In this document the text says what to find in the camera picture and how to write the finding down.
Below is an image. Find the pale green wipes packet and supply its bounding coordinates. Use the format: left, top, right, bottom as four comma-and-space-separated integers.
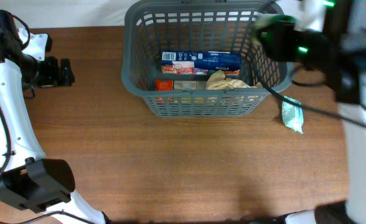
281, 101, 304, 134

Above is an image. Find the beige paper pouch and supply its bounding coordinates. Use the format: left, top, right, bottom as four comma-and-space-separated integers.
205, 70, 262, 106

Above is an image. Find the blue tissue box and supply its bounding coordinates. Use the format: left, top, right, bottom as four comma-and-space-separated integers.
161, 51, 242, 76

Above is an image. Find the orange spaghetti packet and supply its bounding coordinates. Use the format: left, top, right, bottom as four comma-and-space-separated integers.
154, 78, 209, 105

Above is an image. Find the green lid jar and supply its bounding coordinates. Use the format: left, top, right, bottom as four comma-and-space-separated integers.
252, 14, 297, 41

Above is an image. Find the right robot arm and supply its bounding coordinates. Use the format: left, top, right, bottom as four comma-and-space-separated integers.
253, 0, 366, 223

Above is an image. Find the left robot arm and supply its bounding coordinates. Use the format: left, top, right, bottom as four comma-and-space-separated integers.
0, 9, 109, 223

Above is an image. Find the grey plastic basket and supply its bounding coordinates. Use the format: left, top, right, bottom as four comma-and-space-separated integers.
121, 1, 293, 117

